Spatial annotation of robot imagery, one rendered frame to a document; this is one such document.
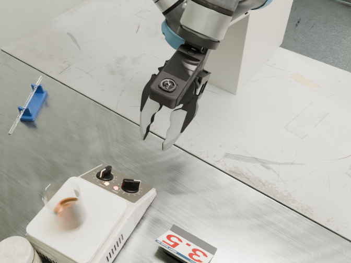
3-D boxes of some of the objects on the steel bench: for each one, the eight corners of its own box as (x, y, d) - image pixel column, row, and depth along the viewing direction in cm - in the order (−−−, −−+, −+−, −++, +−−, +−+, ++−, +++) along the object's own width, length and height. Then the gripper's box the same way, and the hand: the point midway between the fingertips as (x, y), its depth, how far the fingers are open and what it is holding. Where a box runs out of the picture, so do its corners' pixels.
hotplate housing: (103, 170, 73) (96, 145, 67) (158, 196, 69) (156, 172, 63) (25, 265, 60) (9, 244, 54) (88, 303, 56) (77, 286, 50)
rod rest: (35, 92, 89) (31, 81, 87) (48, 93, 89) (44, 82, 87) (19, 120, 83) (14, 109, 80) (33, 121, 83) (28, 110, 80)
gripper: (236, 45, 61) (190, 147, 70) (179, 19, 63) (141, 121, 72) (226, 49, 53) (176, 164, 62) (161, 20, 55) (121, 134, 64)
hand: (154, 140), depth 64 cm, fingers open, 3 cm apart
